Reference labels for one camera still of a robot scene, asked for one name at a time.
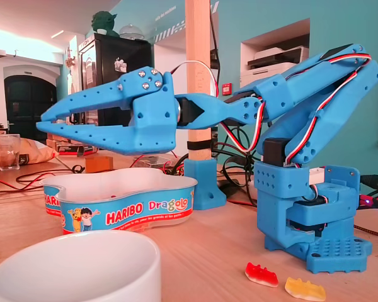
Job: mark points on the glass dome cover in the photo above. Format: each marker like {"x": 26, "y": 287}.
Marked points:
{"x": 130, "y": 31}

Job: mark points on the orange snack bag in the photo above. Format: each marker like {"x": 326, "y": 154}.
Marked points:
{"x": 34, "y": 151}

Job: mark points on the white office printer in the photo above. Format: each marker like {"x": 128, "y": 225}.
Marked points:
{"x": 271, "y": 63}

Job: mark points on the clear drinking glass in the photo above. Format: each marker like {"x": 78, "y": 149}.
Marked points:
{"x": 9, "y": 154}

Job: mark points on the dark arched door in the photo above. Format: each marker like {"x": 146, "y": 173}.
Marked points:
{"x": 30, "y": 104}

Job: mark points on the black fridge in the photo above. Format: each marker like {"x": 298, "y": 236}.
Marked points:
{"x": 113, "y": 53}

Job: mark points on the clear Haribo candy tub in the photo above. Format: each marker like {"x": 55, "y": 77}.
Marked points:
{"x": 129, "y": 217}

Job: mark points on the white ceramic mug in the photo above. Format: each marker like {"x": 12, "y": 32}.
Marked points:
{"x": 82, "y": 277}

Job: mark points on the yellow gummy candy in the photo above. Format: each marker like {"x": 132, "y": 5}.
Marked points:
{"x": 302, "y": 287}

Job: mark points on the flat black red box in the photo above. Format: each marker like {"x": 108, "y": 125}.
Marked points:
{"x": 72, "y": 148}

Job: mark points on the wooden camera post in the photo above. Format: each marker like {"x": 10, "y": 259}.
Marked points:
{"x": 197, "y": 47}

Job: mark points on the blue printed post base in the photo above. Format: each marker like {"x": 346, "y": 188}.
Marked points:
{"x": 204, "y": 182}

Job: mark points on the small wooden block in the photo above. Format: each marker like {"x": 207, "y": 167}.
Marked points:
{"x": 99, "y": 164}

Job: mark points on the red fire alarm box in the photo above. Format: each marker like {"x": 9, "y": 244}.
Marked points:
{"x": 227, "y": 89}

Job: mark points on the blue 3D-printed robot arm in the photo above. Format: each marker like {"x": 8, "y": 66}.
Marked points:
{"x": 302, "y": 85}

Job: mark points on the red gummy candy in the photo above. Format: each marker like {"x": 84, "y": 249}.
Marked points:
{"x": 260, "y": 275}

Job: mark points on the green Yoda figure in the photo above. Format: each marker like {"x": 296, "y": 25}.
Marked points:
{"x": 102, "y": 22}

